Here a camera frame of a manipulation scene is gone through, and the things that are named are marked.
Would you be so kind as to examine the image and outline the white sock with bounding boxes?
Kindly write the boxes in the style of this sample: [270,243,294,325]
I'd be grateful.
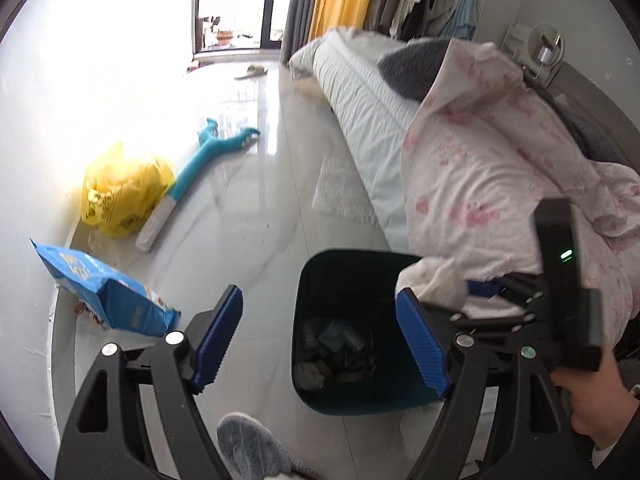
[395,257,469,312]

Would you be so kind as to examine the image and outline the dark green trash bin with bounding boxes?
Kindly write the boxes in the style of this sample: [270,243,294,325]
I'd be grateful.
[291,249,438,416]

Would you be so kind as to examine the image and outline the person's right hand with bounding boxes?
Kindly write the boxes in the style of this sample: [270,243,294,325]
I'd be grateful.
[550,346,639,450]

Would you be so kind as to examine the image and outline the grey fuzzy slipper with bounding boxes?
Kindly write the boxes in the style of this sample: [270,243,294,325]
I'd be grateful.
[217,412,323,480]

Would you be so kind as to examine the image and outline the blue snack bag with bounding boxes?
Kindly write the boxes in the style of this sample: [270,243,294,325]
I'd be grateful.
[32,242,180,337]

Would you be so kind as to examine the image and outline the pink patterned white duvet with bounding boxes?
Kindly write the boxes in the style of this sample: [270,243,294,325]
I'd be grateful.
[401,39,639,344]

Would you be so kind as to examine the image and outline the bubble wrap sheet on floor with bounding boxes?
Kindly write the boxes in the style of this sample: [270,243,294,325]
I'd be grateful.
[311,156,378,226]

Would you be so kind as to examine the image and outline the yellow plastic bag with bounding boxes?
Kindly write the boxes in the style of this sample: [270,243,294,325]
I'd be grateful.
[80,142,176,238]

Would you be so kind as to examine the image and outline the grey upholstered headboard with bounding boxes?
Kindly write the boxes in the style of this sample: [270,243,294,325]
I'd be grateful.
[547,63,639,170]

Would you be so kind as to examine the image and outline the dark grey fleece blanket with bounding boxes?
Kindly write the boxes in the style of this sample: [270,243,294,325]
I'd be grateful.
[376,37,626,166]

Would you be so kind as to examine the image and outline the white vanity shelf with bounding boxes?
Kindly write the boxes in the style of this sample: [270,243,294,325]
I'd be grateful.
[500,23,533,64]

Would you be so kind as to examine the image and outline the round white vanity mirror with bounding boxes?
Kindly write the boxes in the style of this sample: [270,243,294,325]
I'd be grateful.
[525,22,565,67]

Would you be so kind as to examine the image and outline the slipper by window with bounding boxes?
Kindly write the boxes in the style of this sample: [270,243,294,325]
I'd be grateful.
[234,64,268,80]

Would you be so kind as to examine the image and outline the hanging clothes on rack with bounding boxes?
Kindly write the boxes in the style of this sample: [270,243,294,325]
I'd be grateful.
[363,0,485,41]

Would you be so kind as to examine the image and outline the grey curtain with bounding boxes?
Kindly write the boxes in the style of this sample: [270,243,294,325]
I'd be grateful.
[280,0,316,66]

